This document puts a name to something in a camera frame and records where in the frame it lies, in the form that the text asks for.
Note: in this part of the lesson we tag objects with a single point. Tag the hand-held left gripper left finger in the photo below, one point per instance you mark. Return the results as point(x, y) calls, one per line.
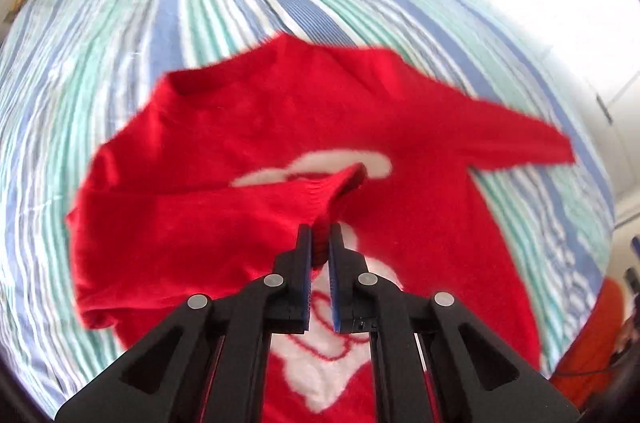
point(307, 288)

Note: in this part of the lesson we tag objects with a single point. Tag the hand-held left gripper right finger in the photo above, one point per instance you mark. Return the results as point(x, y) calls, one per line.
point(334, 288)

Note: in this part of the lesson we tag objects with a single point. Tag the red sweater with white print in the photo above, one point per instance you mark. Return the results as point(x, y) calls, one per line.
point(235, 143)

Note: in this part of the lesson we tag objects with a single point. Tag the orange cloth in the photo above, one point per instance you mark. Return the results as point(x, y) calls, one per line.
point(595, 338)

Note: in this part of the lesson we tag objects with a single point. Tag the white wardrobe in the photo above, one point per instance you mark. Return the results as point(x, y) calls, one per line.
point(607, 153)

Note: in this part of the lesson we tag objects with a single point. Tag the striped bedspread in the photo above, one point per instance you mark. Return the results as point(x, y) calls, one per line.
point(100, 53)

